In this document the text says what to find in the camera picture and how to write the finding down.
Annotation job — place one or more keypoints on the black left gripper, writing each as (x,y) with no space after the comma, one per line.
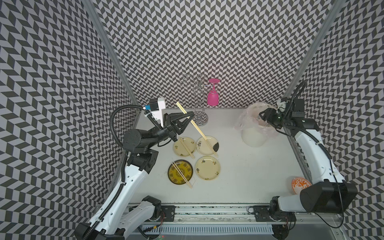
(170,118)

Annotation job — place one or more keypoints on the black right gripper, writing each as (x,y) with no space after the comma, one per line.
(268,115)

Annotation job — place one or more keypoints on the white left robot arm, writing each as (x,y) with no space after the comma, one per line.
(111,222)

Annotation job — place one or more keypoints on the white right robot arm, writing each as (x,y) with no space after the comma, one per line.
(329,192)

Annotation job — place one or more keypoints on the white trash bin with bag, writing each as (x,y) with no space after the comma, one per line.
(255,131)

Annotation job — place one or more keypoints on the cream plate left rear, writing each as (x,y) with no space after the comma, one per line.
(184,147)

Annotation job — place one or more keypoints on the chrome glass rack stand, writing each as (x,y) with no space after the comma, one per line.
(197,85)

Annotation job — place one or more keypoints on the cream plate with green patch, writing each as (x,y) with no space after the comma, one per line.
(203,147)

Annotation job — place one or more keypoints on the yellow patterned plate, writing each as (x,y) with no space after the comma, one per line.
(185,167)

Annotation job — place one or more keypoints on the pink wine glass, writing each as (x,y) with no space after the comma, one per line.
(213,95)

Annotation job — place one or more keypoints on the cream plate with red stamps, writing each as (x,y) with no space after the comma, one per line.
(208,168)

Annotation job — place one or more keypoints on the orange patterned bowl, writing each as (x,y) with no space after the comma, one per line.
(298,184)

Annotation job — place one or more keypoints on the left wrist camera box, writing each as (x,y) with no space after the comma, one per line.
(156,107)

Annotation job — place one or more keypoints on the metal base rail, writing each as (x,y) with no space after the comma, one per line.
(238,222)

